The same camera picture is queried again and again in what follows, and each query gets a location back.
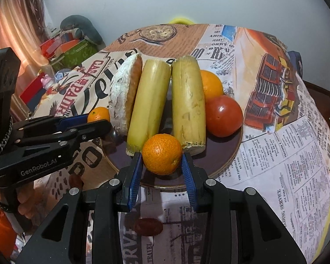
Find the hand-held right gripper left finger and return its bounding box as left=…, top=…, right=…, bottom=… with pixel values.
left=16, top=152, right=143, bottom=264

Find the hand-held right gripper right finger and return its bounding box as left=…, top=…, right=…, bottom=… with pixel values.
left=181, top=154, right=307, bottom=264

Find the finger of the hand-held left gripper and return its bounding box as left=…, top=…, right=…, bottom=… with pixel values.
left=13, top=115, right=89, bottom=138
left=15, top=119, right=112, bottom=155

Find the small tangerine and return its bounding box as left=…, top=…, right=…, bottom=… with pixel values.
left=142, top=134, right=183, bottom=176
left=87, top=107, right=111, bottom=124

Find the dark round plate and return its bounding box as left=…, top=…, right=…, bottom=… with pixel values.
left=100, top=99, right=244, bottom=190

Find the red tomato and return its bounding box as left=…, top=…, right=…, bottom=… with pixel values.
left=205, top=95, right=243, bottom=138

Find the large orange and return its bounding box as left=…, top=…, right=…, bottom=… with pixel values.
left=199, top=70, right=224, bottom=104

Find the person's left hand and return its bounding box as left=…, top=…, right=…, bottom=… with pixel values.
left=17, top=183, right=41, bottom=224

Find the large red flat box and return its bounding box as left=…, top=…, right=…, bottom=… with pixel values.
left=19, top=74, right=45, bottom=105

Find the red date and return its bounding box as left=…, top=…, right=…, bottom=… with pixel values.
left=70, top=174, right=83, bottom=189
left=134, top=218, right=164, bottom=236

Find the striped curtain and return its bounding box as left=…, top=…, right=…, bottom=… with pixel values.
left=0, top=0, right=48, bottom=70

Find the red gift box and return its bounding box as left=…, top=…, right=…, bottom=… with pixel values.
left=41, top=39, right=61, bottom=59

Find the green patterned box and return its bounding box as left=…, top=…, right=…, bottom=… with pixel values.
left=51, top=40, right=99, bottom=71

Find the orange box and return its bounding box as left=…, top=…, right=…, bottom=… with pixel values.
left=56, top=38, right=81, bottom=55

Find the printed newspaper tablecloth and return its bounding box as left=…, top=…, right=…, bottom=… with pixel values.
left=33, top=23, right=330, bottom=264

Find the grey plush pillow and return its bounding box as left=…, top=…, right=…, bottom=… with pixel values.
left=60, top=15, right=104, bottom=45

